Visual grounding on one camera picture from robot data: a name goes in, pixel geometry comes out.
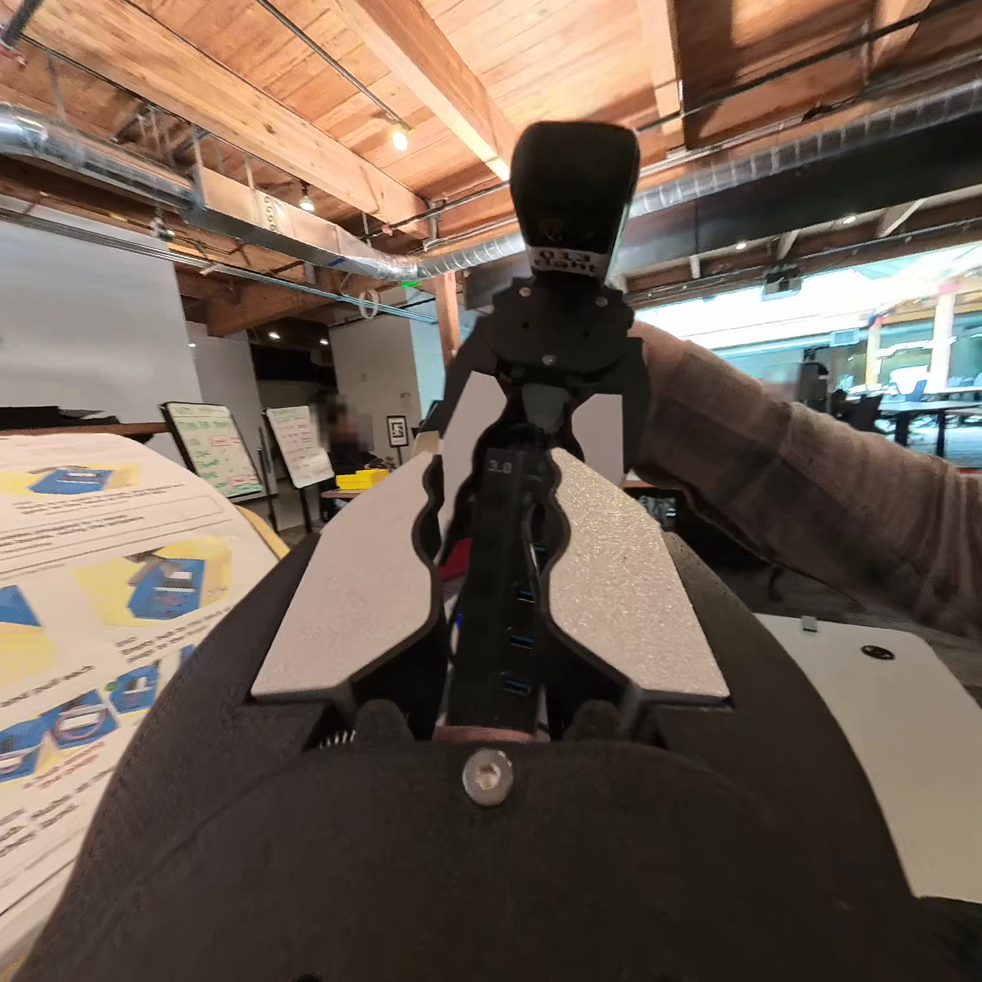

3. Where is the black usb hub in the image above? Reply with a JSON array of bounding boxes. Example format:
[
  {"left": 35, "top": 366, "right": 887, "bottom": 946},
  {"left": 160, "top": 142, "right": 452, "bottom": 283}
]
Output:
[{"left": 442, "top": 445, "right": 552, "bottom": 736}]

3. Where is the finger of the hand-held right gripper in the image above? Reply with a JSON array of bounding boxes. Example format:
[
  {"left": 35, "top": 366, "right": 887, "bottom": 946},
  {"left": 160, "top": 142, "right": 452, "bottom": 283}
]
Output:
[
  {"left": 441, "top": 375, "right": 509, "bottom": 463},
  {"left": 574, "top": 393, "right": 632, "bottom": 483}
]

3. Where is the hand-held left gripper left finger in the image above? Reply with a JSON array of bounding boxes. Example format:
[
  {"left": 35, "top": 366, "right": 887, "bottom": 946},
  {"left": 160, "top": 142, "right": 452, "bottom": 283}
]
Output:
[{"left": 251, "top": 449, "right": 451, "bottom": 711}]

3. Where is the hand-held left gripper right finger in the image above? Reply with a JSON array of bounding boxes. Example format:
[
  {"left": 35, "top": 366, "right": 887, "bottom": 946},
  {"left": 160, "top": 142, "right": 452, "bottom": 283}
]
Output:
[{"left": 530, "top": 445, "right": 731, "bottom": 716}]

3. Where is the white easel board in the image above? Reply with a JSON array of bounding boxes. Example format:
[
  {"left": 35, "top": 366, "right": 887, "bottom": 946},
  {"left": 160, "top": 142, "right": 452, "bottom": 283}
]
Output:
[
  {"left": 160, "top": 401, "right": 266, "bottom": 504},
  {"left": 264, "top": 404, "right": 337, "bottom": 490}
]

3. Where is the printed instruction sheet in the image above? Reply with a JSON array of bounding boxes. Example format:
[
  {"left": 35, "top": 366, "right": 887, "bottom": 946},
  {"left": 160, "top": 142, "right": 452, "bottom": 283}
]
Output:
[{"left": 1, "top": 435, "right": 282, "bottom": 922}]

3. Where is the person's right forearm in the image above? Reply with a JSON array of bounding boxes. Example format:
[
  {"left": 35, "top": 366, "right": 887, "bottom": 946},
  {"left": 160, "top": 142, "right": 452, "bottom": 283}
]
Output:
[{"left": 622, "top": 323, "right": 982, "bottom": 639}]

